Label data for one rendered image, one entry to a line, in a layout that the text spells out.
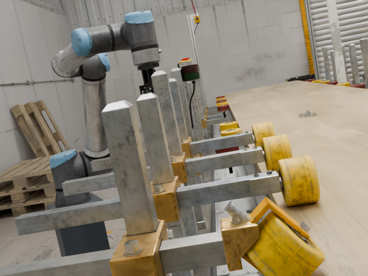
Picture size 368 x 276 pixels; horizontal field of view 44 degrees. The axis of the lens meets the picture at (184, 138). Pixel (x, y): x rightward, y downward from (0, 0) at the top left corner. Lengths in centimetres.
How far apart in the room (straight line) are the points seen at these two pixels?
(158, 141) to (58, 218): 22
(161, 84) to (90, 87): 115
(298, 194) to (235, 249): 26
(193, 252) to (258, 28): 912
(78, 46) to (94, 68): 58
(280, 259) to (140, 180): 18
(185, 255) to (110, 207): 29
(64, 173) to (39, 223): 156
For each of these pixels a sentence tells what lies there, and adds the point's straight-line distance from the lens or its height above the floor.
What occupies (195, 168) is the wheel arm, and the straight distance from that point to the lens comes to 101.
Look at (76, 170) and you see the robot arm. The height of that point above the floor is 78.
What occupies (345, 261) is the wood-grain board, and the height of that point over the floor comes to 90.
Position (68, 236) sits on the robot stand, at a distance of 241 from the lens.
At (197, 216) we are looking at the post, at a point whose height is 74.
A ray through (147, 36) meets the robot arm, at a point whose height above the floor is 129.
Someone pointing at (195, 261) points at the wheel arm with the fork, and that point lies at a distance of 54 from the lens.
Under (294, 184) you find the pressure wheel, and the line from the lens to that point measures 75.
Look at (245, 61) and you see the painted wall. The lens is 953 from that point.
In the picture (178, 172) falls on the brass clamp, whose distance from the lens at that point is 98.
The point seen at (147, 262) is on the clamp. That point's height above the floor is 96.
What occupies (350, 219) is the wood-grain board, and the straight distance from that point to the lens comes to 71.
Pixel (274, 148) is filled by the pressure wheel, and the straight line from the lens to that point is 99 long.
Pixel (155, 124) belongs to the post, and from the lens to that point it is 79.
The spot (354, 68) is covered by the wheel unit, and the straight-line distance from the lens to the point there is 334.
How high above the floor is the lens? 115
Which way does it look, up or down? 8 degrees down
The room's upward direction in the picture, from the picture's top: 11 degrees counter-clockwise
